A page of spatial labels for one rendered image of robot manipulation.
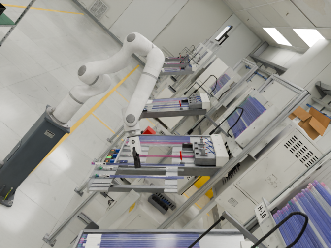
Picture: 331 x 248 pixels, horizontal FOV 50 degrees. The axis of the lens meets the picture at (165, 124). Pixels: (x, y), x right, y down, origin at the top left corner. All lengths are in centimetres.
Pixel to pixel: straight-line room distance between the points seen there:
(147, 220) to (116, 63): 108
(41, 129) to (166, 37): 886
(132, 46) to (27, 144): 94
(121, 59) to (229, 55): 908
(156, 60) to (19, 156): 112
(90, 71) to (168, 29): 884
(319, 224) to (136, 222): 151
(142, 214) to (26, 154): 86
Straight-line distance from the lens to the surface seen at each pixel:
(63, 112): 233
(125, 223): 254
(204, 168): 233
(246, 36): 1113
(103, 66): 218
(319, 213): 130
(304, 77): 566
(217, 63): 692
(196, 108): 374
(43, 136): 239
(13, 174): 258
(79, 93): 228
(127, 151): 263
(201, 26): 1097
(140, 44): 204
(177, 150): 265
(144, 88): 192
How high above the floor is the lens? 166
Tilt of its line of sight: 13 degrees down
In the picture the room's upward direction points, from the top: 44 degrees clockwise
